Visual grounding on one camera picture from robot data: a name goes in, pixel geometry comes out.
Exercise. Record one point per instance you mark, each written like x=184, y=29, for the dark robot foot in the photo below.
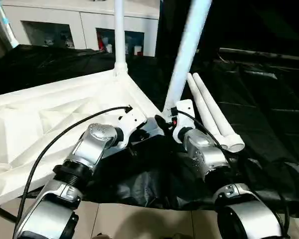
x=101, y=236

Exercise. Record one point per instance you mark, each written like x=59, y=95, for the black mat cover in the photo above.
x=251, y=112

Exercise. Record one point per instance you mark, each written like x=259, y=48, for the white cabinet with glass doors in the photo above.
x=64, y=17

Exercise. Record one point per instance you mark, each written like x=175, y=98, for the grey metal rod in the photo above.
x=264, y=53

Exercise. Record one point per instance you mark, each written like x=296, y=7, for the black case with gold label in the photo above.
x=204, y=27

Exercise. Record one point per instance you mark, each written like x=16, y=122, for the white plastic table top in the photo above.
x=52, y=112

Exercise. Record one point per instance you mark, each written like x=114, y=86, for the black metal stand leg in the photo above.
x=5, y=214

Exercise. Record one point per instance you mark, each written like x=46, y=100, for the white plastic table leg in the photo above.
x=214, y=109
x=187, y=54
x=120, y=37
x=201, y=104

